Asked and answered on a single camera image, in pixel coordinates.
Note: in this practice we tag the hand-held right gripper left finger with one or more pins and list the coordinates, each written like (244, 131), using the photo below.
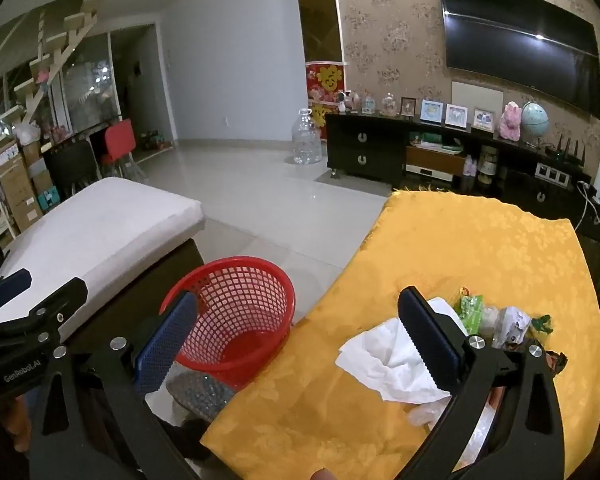
(162, 347)

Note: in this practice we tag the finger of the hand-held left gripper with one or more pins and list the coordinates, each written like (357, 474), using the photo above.
(7, 286)
(55, 300)

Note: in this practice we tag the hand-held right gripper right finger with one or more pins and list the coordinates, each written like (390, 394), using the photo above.
(425, 342)

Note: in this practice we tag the white tissue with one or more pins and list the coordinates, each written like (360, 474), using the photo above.
(380, 355)

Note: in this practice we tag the green snack packet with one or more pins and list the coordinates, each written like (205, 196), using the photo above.
(472, 310)

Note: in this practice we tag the clear plastic bag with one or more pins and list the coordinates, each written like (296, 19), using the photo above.
(430, 412)

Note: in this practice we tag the white wrapper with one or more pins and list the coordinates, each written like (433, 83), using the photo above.
(512, 327)

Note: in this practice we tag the red mesh basket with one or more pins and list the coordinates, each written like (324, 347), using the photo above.
(250, 310)

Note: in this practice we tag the person's right hand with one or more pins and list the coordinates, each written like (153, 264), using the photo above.
(322, 475)

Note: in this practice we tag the grey woven floor mat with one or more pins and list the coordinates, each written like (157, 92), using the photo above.
(200, 395)

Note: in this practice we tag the white cushioned bench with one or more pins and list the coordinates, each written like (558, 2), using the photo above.
(105, 225)

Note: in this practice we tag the stack of cardboard boxes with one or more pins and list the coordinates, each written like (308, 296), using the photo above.
(20, 185)

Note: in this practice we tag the yellow tablecloth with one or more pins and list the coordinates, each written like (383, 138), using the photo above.
(480, 250)

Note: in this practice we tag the black chair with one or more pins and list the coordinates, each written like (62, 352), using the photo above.
(72, 162)

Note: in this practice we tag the white plastic bag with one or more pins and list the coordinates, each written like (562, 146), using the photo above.
(27, 132)

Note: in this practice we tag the red chair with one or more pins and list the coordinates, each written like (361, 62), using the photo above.
(119, 142)

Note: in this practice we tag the wooden drawer unit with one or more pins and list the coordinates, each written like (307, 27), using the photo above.
(428, 162)

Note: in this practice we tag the small white bottles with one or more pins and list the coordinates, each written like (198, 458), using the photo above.
(469, 165)

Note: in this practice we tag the colourful floor toys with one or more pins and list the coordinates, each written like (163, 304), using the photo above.
(152, 140)

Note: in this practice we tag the labelled jar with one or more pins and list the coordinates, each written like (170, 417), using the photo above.
(487, 162)

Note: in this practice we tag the green box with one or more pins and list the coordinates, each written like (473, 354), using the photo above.
(432, 139)

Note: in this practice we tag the black TV cabinet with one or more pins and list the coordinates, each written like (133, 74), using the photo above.
(360, 145)

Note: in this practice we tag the glass sliding door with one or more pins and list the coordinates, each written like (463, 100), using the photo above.
(87, 90)

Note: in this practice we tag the white socket panel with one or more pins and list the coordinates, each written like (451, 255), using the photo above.
(552, 172)

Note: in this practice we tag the black router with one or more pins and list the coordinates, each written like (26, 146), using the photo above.
(565, 157)

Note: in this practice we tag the clear water bottle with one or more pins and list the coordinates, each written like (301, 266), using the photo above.
(306, 137)

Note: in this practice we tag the pink plush toy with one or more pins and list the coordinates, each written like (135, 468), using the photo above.
(511, 121)

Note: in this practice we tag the glass jar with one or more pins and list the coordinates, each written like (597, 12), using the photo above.
(388, 105)

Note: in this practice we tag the wooden staircase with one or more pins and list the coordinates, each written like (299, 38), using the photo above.
(55, 45)

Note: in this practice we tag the light blue globe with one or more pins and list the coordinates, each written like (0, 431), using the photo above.
(535, 119)

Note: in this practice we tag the pink piggy bank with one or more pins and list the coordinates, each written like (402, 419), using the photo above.
(352, 100)

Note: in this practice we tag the red festive poster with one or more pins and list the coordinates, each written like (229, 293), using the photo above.
(325, 80)

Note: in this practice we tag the black television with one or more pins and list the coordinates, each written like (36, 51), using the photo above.
(520, 50)

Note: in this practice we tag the small brown photo frame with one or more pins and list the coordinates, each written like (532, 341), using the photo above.
(408, 106)

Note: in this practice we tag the beige wall panel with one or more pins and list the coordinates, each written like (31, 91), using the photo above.
(477, 94)

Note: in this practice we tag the small white camera robot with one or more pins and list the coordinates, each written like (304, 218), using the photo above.
(341, 102)

